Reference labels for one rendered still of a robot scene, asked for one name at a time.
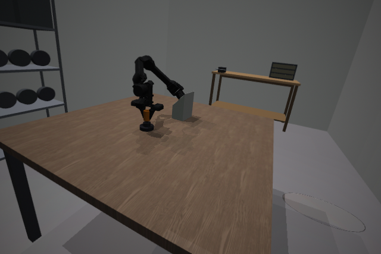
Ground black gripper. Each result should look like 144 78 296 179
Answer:
131 94 164 119

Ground orange knob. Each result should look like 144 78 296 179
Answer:
143 109 150 121

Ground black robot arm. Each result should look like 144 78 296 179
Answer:
132 55 184 109

